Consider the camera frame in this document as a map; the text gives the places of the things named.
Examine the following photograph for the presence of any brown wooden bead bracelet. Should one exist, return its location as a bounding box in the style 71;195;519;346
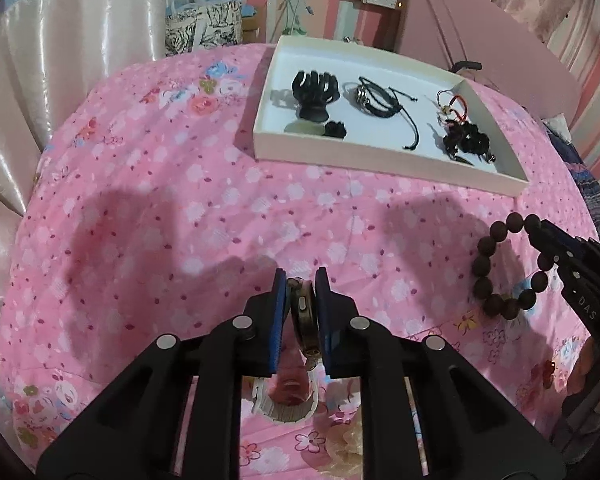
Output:
470;211;556;319

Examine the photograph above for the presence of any cream scrunchie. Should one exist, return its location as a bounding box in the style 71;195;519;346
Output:
323;419;363;479

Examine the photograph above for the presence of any gold watch white strap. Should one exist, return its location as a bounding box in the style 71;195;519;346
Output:
249;276;326;426

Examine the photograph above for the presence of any black claw hair clip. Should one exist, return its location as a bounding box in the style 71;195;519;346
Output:
291;70;340;124

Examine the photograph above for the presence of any pink floral bed sheet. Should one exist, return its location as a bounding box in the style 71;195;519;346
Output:
0;44;595;465

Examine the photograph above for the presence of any pink headboard panel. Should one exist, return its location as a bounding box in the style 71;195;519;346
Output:
396;0;581;122

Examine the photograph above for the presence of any small black hair flower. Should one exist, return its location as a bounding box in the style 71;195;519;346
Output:
324;120;347;140

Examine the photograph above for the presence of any white shallow cardboard tray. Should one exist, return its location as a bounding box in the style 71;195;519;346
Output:
253;36;529;197

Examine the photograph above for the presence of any brown cardboard box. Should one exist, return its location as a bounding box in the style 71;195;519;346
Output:
242;8;262;44

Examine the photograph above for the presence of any cream satin curtain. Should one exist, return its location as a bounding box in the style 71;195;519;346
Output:
0;0;172;310

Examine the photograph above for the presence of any black white floral tote bag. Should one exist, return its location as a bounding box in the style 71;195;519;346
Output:
166;0;242;56

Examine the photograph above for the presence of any red string bracelet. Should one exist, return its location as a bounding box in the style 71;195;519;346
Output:
433;88;470;124

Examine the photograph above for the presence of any black cord bracelet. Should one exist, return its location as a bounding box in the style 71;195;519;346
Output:
353;76;426;152

